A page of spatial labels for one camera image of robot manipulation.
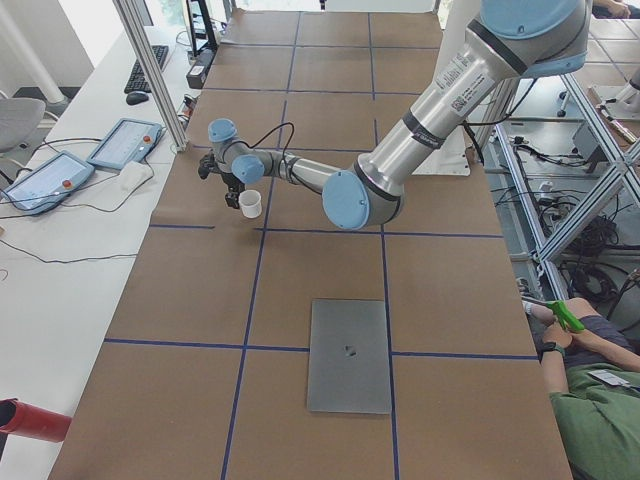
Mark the red cylinder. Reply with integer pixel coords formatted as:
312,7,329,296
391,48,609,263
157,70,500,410
1,398,72,443

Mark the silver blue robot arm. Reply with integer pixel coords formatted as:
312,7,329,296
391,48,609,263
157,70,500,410
198,0,592,229

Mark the silver closed laptop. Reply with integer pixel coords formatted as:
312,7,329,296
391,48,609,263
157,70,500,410
307,299,391,415

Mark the black computer mouse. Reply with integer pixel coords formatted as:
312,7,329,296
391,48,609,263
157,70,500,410
125,91,149,106

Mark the black electronics box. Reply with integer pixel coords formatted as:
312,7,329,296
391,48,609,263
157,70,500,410
186,49,215,90

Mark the right blue teach pendant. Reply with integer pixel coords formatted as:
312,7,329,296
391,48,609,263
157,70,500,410
86,118,163,170

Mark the person in green shirt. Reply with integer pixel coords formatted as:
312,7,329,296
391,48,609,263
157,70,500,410
522,298,639,479

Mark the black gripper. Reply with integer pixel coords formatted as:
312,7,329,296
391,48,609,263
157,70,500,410
221,172,244,209

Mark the aluminium side frame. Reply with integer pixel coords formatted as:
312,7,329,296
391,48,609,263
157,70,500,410
493,75,639,298

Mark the aluminium frame post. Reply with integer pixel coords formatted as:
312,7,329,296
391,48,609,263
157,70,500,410
113,0,188,152

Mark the green hand tool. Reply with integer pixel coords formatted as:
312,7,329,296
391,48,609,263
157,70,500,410
545,300,585,333

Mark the left blue teach pendant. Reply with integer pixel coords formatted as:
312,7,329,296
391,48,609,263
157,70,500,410
1,151,95,215

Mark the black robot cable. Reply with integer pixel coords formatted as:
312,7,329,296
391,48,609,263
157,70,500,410
245,122,296,174

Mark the blue teach pendant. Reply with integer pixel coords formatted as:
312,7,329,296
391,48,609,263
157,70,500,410
1,151,95,215
86,118,163,170

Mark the white cloth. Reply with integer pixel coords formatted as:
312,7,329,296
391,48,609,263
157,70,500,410
118,162,152,192

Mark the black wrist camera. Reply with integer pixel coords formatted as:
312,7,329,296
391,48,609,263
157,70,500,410
197,152,220,180

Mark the grey office chair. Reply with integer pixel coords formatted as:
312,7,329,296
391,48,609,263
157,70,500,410
1,92,46,154

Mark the black wrist watch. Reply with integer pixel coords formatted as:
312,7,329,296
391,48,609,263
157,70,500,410
541,342,565,355

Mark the white paper cup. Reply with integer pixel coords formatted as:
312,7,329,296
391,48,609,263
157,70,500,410
238,189,263,219

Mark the black keyboard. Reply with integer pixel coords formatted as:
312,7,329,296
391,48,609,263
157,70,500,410
123,44,171,95

